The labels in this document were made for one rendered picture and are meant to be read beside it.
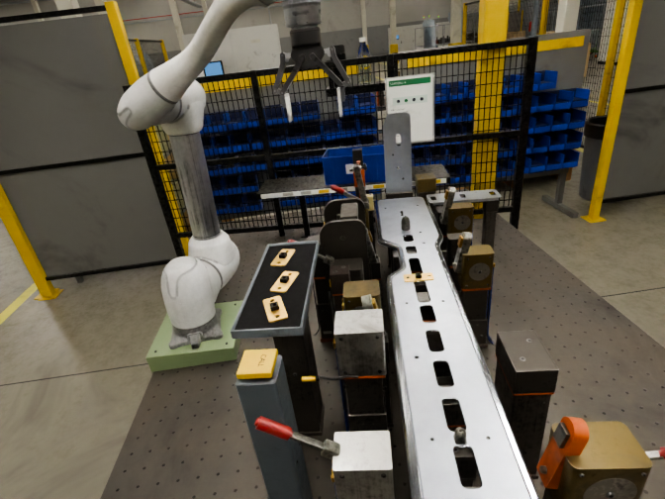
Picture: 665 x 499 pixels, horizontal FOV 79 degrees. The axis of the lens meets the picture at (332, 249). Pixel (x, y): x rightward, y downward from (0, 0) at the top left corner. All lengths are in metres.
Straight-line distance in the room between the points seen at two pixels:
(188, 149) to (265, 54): 6.50
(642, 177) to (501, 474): 3.78
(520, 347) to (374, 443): 0.39
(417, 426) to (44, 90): 3.20
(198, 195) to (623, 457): 1.30
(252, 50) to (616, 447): 7.60
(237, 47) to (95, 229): 5.01
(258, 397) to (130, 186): 2.85
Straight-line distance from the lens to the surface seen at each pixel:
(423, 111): 2.07
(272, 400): 0.74
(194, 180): 1.47
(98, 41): 3.32
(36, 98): 3.54
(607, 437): 0.78
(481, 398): 0.86
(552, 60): 3.95
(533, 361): 0.91
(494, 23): 2.14
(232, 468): 1.19
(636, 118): 4.12
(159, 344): 1.57
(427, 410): 0.83
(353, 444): 0.71
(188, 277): 1.41
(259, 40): 7.89
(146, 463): 1.30
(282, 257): 1.02
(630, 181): 4.30
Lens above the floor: 1.63
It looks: 27 degrees down
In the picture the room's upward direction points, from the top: 7 degrees counter-clockwise
